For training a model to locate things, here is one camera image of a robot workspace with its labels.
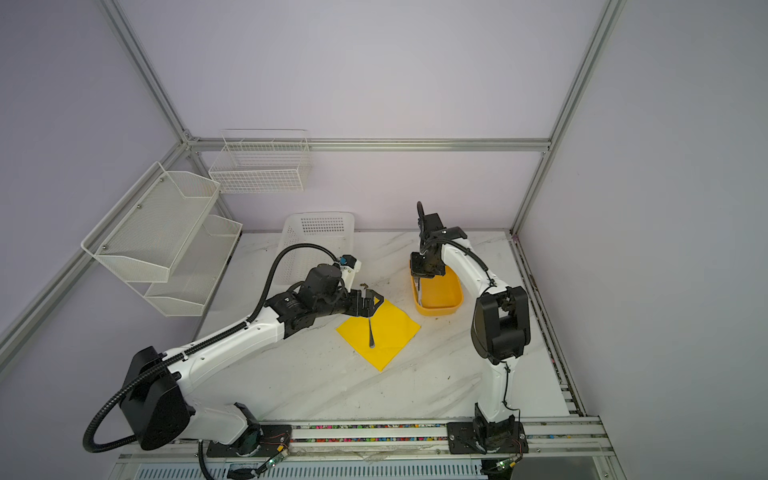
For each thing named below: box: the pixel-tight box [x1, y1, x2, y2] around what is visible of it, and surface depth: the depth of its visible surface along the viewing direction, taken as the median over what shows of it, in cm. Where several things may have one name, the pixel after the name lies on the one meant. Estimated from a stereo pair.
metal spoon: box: [368, 317, 376, 349], surface depth 94 cm
